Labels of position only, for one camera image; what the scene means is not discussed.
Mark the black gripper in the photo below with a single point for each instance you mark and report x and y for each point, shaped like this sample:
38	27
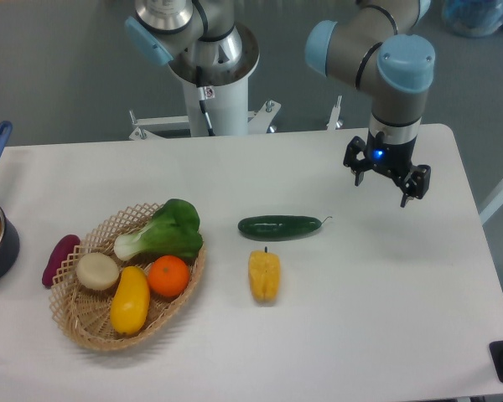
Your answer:
393	161

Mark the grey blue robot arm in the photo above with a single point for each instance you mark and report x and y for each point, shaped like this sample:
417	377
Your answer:
375	52

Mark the green cucumber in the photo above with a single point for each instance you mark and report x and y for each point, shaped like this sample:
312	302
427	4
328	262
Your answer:
276	227

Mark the yellow bell pepper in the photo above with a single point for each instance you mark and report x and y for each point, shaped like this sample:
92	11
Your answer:
264	275

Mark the blue plastic bag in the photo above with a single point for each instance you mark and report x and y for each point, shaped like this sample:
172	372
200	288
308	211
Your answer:
472	19

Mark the green bok choy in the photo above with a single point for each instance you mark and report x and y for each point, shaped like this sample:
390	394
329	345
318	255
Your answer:
173	230

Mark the orange fruit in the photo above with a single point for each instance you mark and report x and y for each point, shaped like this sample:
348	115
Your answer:
168	276

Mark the round white bun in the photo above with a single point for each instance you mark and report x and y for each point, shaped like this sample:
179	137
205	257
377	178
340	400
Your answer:
97	271

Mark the purple sweet potato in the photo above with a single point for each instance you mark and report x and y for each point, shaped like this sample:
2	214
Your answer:
60	252

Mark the white levelling foot bracket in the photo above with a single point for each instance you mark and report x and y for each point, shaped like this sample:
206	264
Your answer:
335	122

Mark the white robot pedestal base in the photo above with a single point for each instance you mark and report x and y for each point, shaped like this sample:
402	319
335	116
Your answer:
215	79

